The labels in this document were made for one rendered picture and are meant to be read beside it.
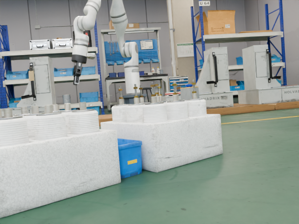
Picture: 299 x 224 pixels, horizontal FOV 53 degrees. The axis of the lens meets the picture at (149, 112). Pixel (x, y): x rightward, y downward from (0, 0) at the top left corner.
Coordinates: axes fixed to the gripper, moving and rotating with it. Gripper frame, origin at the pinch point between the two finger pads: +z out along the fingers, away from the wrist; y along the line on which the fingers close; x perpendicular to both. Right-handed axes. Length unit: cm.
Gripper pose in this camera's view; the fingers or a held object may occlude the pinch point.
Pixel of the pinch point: (75, 83)
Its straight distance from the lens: 158.4
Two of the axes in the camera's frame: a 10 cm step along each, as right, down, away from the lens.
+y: 3.2, 0.3, -9.5
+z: -1.3, 9.9, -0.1
